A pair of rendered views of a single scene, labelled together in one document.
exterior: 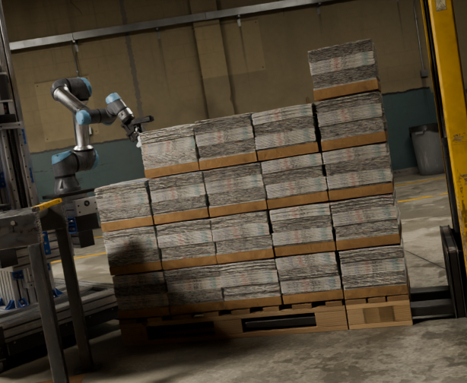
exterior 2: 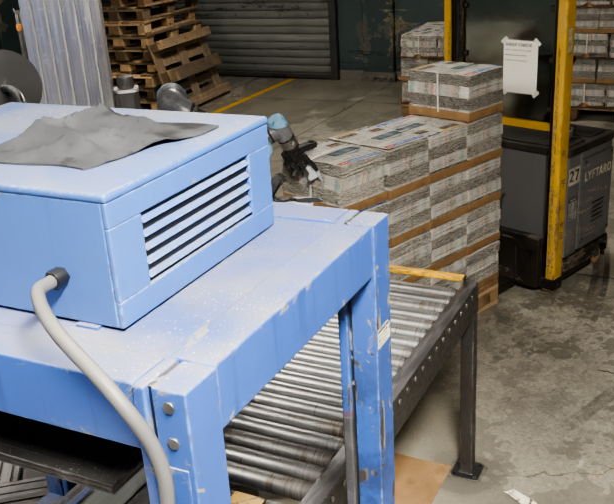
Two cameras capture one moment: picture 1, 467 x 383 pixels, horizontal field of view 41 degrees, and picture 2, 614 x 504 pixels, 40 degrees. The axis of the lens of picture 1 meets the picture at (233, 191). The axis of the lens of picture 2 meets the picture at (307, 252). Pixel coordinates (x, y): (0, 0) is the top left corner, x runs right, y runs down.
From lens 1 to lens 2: 393 cm
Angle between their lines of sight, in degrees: 60
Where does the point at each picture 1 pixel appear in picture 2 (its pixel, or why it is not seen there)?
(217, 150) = (404, 177)
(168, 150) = (362, 183)
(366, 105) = (495, 125)
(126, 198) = not seen: hidden behind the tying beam
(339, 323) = not seen: hidden behind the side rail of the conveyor
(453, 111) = (564, 132)
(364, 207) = (485, 213)
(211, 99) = not seen: outside the picture
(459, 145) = (563, 158)
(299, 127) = (457, 148)
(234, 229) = (409, 254)
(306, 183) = (456, 199)
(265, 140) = (437, 162)
